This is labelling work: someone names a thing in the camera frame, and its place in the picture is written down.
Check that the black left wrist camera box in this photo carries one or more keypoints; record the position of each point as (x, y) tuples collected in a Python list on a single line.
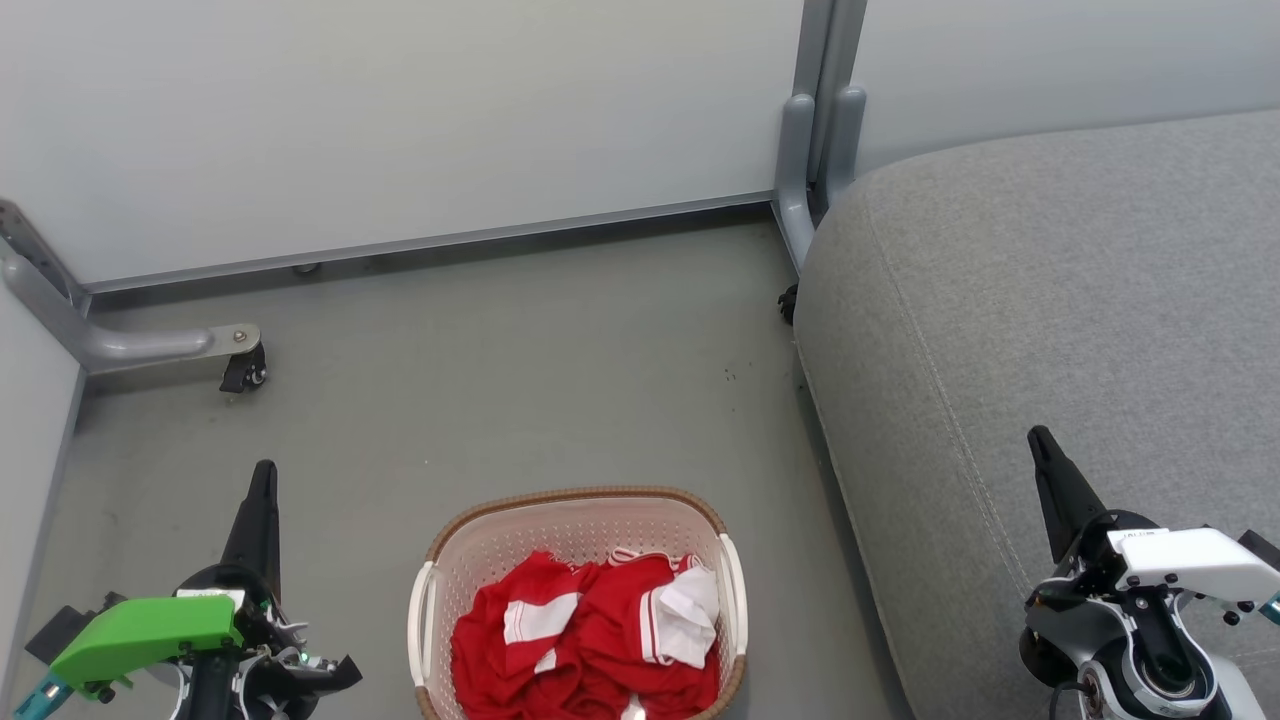
[(62, 628)]

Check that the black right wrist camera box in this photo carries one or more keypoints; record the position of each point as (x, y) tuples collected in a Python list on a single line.
[(1262, 548)]

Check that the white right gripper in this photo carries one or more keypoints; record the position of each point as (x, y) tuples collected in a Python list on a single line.
[(1190, 560)]

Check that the red shirt with white collar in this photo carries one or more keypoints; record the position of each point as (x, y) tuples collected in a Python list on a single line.
[(490, 660)]

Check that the red shorts with striped hem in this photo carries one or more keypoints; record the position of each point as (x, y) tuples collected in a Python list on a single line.
[(640, 610)]

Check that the pink plastic laundry basket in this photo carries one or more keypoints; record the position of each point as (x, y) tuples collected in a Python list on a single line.
[(570, 525)]

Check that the black caster wheel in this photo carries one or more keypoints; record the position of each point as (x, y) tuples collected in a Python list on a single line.
[(789, 305), (245, 370)]

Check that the grey partition base rail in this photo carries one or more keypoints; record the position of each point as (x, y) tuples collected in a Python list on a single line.
[(450, 245)]

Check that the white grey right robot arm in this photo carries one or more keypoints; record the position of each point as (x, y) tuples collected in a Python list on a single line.
[(1150, 660)]

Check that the grey fabric sofa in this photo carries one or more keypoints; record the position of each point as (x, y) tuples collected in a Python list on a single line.
[(1050, 300)]

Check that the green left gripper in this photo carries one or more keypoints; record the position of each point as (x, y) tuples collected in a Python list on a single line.
[(150, 635)]

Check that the grey partition foot bracket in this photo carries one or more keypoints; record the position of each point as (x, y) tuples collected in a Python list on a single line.
[(110, 340)]

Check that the grey partition post with feet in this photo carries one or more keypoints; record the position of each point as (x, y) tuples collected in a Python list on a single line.
[(805, 160)]

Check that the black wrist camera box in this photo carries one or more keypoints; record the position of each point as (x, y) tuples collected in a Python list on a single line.
[(1262, 548), (62, 628)]

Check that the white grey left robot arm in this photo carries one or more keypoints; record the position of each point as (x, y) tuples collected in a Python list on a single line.
[(210, 695)]

